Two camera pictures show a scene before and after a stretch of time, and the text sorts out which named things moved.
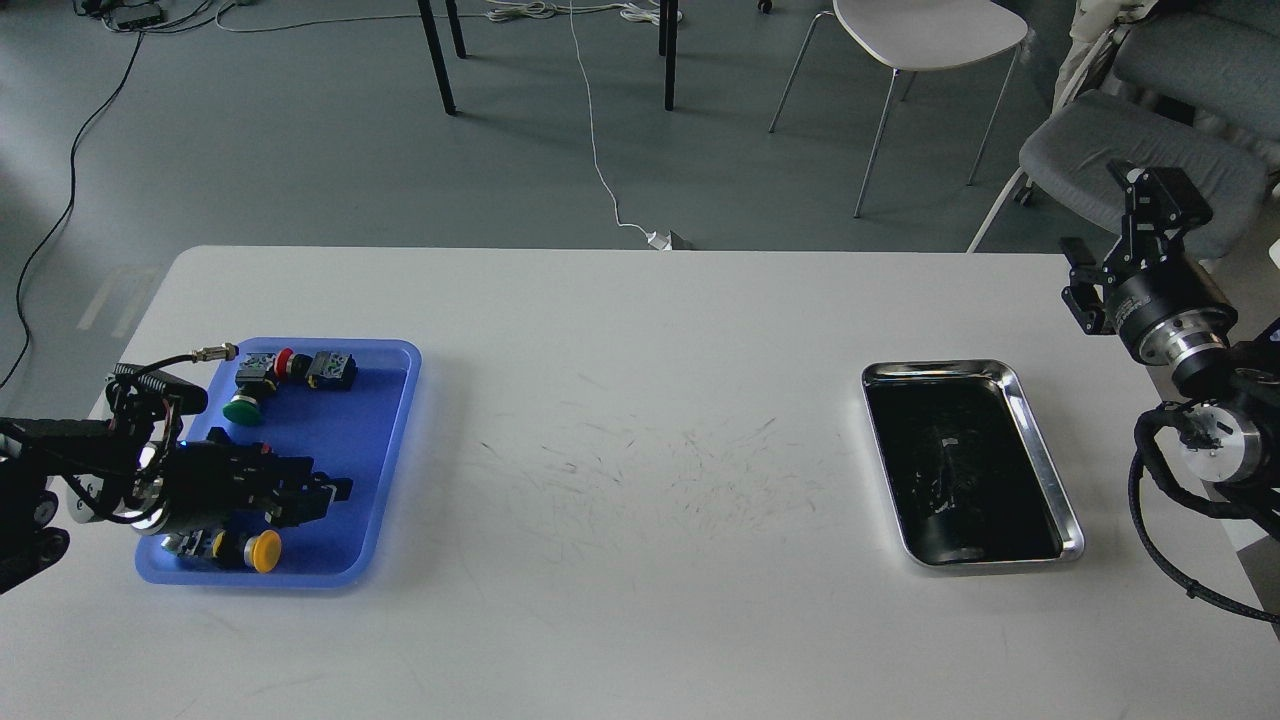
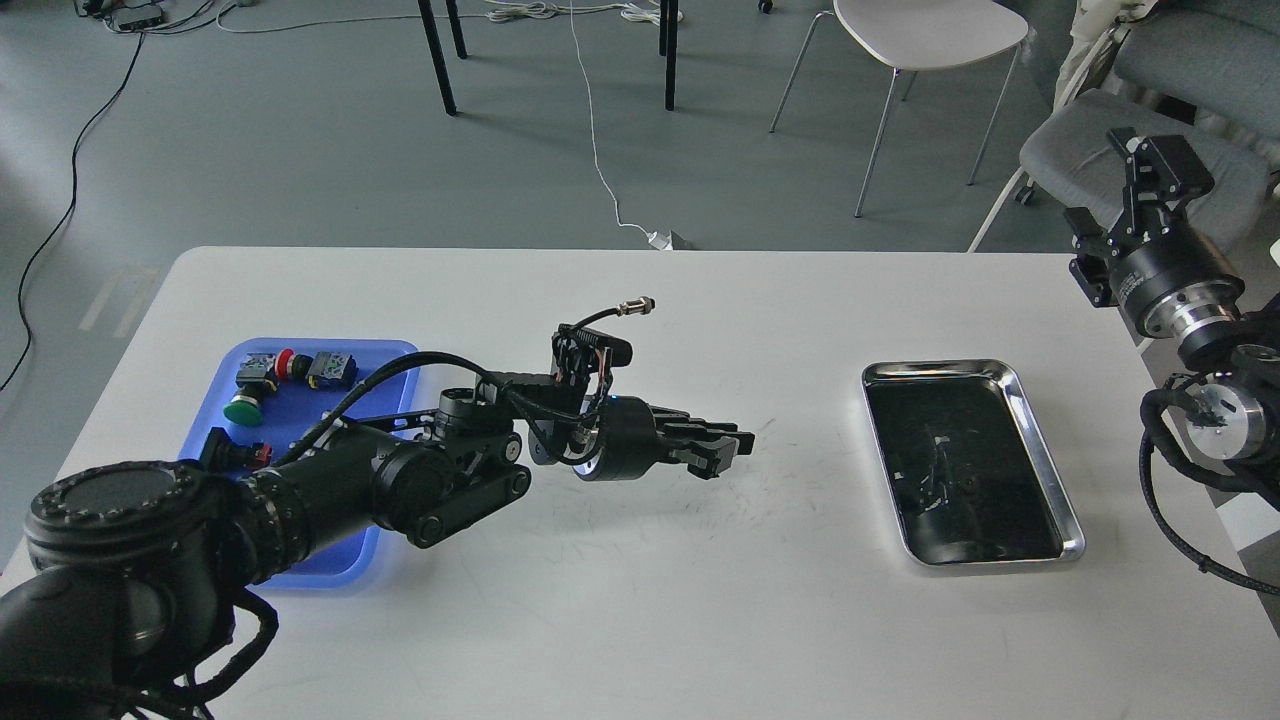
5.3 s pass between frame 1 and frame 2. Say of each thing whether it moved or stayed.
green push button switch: stayed
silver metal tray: stayed
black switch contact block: stayed
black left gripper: moved
